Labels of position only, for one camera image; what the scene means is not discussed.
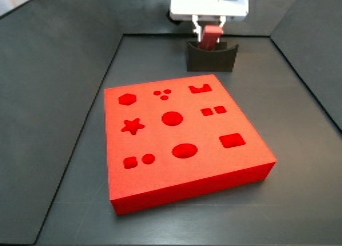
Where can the red slotted double-square block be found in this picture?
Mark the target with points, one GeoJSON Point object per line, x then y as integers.
{"type": "Point", "coordinates": [211, 34]}

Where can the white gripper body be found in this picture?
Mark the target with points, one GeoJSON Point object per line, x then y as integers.
{"type": "Point", "coordinates": [208, 10]}

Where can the metal gripper finger with black pad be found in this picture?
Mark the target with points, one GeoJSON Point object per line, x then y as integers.
{"type": "Point", "coordinates": [196, 27]}

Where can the metal gripper finger with bolt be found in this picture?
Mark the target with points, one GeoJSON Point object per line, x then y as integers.
{"type": "Point", "coordinates": [222, 22]}

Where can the black curved holder stand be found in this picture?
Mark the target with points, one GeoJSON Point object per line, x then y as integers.
{"type": "Point", "coordinates": [216, 60]}

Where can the red foam shape board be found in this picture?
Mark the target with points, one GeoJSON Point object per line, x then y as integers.
{"type": "Point", "coordinates": [179, 142]}

